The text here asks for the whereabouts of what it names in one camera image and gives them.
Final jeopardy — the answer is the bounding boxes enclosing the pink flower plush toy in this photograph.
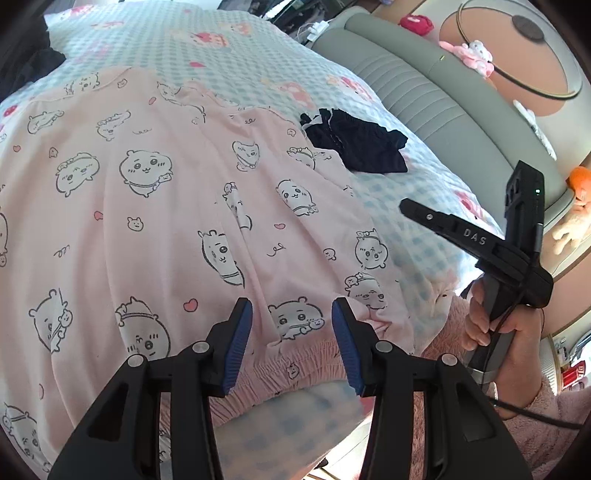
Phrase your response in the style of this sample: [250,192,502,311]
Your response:
[438,41,496,77]

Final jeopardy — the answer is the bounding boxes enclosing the orange plush toy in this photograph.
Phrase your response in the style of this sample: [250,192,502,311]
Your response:
[568,166,591,204]

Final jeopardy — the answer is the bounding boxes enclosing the black crumpled garment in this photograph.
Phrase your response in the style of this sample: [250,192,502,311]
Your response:
[0,14,68,100]

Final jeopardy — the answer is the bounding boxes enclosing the person's right forearm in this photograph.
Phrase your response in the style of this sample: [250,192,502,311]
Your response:
[494,364,591,467]

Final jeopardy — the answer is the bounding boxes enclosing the checked cartoon print blanket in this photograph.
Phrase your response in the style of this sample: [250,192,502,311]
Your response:
[0,0,505,480]

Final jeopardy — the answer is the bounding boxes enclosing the black cable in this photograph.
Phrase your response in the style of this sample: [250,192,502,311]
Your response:
[480,222,591,432]

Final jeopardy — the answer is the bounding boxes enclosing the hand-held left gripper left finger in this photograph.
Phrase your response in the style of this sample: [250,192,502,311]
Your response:
[48,298,254,480]

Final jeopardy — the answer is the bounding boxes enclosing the red plush toy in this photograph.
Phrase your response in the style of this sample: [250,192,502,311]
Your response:
[399,14,435,34]

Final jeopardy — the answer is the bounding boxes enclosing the pink printed pajama pants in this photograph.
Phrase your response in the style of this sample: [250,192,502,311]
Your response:
[0,67,416,480]

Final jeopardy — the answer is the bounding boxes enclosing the person's right hand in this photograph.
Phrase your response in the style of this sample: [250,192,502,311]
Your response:
[464,277,546,365]

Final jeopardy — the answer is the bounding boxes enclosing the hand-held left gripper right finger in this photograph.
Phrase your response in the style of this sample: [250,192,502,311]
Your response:
[333,298,539,480]

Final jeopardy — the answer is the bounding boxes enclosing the cream plush toy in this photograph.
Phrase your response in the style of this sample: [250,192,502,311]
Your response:
[551,203,591,256]

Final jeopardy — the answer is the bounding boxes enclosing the round peach wall panel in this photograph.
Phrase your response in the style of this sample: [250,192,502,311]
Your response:
[438,0,583,121]

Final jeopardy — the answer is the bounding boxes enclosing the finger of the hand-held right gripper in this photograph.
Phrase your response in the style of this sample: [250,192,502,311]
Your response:
[400,198,456,241]

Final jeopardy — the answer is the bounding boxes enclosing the grey padded headboard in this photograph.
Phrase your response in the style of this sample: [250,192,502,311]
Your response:
[314,11,574,278]

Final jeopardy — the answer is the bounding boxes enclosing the folded navy garment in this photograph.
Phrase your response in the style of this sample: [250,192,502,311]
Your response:
[300,108,409,174]

